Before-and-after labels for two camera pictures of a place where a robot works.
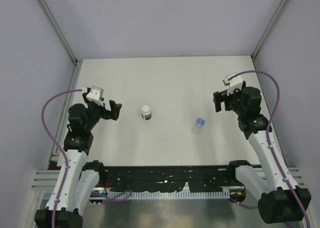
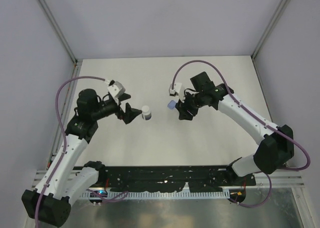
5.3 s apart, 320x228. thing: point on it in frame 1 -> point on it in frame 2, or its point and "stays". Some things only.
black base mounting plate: x=172 y=179 stays
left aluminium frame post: x=74 y=59 stays
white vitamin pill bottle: x=146 y=113 stays
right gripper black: x=227 y=97 -> x=184 y=114
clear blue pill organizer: x=197 y=128 -> x=171 y=104
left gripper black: x=107 y=114 -> x=130 y=113
